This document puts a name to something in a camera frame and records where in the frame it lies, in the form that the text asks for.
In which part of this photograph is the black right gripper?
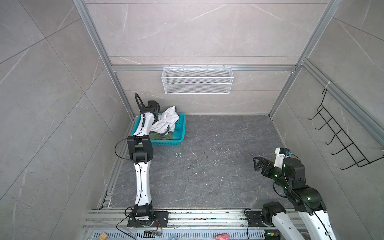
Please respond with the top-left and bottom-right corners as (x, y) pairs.
(253, 155), (292, 191)

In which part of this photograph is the white navy-trimmed tank top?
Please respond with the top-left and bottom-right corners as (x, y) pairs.
(150, 106), (180, 136)

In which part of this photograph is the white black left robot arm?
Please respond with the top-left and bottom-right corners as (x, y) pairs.
(121, 93), (160, 225)

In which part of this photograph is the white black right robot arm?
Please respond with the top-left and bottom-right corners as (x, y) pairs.
(253, 157), (336, 240)

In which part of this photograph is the olive green tank top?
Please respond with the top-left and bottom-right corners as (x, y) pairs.
(149, 132), (174, 141)

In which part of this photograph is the green circuit board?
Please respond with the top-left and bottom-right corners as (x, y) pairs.
(265, 230), (281, 240)

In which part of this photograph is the pink small object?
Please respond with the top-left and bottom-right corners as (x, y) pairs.
(216, 234), (231, 240)

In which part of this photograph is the teal plastic basket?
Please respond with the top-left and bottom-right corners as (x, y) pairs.
(126, 112), (186, 149)

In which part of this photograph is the small wooden block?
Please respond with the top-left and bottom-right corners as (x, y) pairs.
(98, 232), (109, 240)

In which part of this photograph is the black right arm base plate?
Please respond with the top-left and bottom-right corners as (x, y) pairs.
(244, 209), (278, 227)

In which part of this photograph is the white wire mesh shelf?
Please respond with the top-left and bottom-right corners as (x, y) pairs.
(162, 67), (234, 95)

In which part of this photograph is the black wire hook rack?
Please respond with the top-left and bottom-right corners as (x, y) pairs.
(308, 89), (384, 170)

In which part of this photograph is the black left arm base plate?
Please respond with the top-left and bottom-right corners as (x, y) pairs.
(127, 211), (169, 228)

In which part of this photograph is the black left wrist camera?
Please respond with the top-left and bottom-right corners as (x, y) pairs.
(148, 101), (161, 114)

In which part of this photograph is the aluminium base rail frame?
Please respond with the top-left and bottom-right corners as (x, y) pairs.
(81, 209), (319, 240)

